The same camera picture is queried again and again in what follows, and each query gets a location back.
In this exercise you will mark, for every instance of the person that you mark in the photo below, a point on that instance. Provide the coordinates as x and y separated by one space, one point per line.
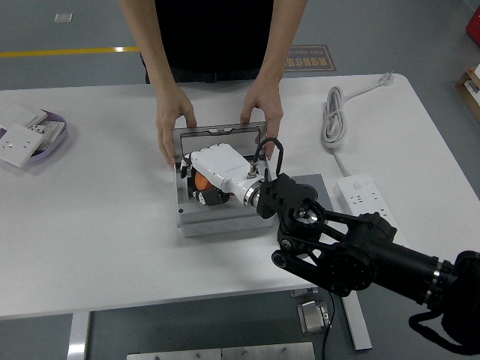
213 33

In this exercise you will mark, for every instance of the orange cylinder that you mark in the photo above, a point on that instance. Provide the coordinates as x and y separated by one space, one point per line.
202 182

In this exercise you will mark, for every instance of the metal bracket under table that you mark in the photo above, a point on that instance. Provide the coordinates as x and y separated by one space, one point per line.
303 292

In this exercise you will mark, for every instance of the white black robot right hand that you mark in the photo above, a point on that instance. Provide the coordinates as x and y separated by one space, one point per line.
221 165

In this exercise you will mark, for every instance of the person's left forearm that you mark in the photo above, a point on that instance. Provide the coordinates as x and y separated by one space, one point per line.
283 41

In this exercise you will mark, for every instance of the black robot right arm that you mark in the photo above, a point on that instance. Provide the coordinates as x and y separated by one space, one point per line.
356 255

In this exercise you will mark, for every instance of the white socket panel with label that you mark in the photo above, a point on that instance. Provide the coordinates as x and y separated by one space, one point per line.
49 131

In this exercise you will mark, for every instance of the purple tray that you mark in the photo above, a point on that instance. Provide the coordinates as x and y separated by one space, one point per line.
60 140

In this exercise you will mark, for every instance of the small metal floor plate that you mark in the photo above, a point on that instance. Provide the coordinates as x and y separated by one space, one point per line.
63 18

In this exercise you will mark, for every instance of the person's right forearm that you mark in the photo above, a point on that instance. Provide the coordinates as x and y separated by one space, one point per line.
146 41

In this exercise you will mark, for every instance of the person's right hand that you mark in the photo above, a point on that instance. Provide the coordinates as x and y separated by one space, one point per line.
170 112

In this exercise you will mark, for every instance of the silver metal box under table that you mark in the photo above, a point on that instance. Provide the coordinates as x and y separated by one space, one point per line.
311 317

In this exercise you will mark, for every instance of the wooden crate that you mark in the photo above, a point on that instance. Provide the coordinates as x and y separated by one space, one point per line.
467 92

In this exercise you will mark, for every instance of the grey metal base plate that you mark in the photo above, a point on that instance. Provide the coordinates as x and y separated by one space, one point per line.
225 354

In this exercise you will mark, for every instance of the white power strip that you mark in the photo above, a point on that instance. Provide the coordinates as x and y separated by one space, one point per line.
360 191

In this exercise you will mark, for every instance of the white table leg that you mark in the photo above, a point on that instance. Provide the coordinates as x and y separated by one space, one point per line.
358 322
78 337

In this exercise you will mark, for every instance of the white wall socket panel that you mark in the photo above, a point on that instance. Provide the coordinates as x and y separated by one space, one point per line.
18 144

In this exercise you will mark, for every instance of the brown floor sign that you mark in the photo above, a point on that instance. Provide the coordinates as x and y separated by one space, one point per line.
318 60

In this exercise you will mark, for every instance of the white wall switch panel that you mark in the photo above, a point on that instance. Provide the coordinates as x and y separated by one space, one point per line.
22 114

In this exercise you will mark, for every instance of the grey cube with round hole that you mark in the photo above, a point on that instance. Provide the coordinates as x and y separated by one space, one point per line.
318 183

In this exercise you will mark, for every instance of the grey junction box clear lid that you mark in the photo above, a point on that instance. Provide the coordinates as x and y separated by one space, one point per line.
210 225

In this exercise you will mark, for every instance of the person's left hand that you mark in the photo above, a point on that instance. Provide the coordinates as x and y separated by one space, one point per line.
266 105

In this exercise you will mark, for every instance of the red box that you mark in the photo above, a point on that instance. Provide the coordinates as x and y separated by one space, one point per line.
474 28

